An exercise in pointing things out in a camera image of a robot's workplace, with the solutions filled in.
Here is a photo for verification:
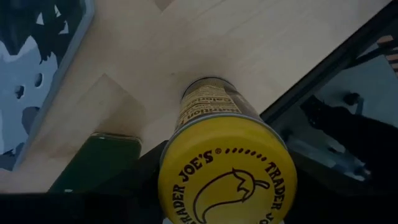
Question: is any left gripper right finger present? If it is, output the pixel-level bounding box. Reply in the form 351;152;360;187
289;151;352;194

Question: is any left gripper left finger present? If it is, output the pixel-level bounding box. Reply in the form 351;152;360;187
111;141;169;194

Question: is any green-lid spice jar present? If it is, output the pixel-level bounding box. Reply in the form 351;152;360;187
48;132;143;194

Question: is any yellow-lid spice jar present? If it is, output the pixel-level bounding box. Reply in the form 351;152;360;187
157;77;299;224

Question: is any Yellowstone waterfall book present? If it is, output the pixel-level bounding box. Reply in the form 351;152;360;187
0;0;96;172

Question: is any black metal table frame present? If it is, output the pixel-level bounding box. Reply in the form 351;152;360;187
259;0;398;125

